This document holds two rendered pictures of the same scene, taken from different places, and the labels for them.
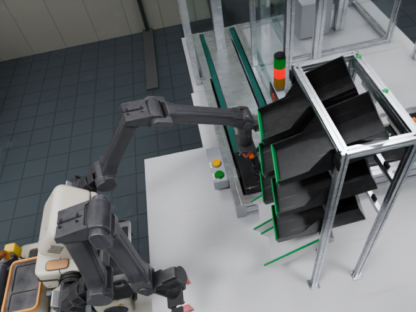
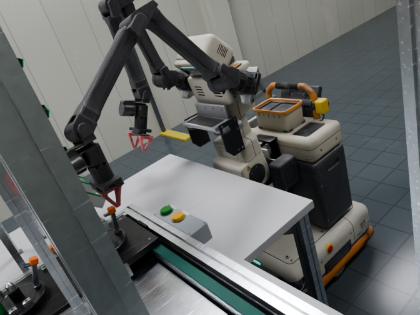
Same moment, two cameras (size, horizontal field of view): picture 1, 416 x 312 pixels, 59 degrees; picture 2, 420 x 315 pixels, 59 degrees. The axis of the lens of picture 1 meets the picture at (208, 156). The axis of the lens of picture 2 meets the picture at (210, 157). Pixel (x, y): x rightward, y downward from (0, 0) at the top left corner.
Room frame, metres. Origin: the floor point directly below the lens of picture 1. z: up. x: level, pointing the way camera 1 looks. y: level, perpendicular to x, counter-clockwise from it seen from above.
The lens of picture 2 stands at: (2.01, -0.41, 1.57)
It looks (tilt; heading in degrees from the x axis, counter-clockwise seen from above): 24 degrees down; 149
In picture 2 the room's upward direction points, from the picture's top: 18 degrees counter-clockwise
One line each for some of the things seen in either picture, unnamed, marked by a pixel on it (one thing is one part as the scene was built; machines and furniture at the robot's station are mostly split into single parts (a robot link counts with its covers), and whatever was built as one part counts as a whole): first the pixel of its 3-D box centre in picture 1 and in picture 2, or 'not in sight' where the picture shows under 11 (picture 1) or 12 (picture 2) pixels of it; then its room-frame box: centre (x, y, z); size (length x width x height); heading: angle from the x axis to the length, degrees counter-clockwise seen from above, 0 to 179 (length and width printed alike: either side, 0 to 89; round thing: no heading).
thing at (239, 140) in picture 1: (245, 138); (101, 173); (1.01, -0.16, 1.18); 0.10 x 0.07 x 0.07; 1
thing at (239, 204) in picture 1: (222, 138); (205, 265); (1.28, -0.09, 0.91); 0.89 x 0.06 x 0.11; 1
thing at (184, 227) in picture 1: (224, 220); (158, 220); (0.85, -0.01, 0.84); 0.90 x 0.70 x 0.03; 0
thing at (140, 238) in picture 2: (265, 167); (107, 249); (1.01, -0.25, 0.96); 0.24 x 0.24 x 0.02; 1
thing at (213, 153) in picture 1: (217, 167); (181, 225); (1.09, -0.03, 0.93); 0.21 x 0.07 x 0.06; 1
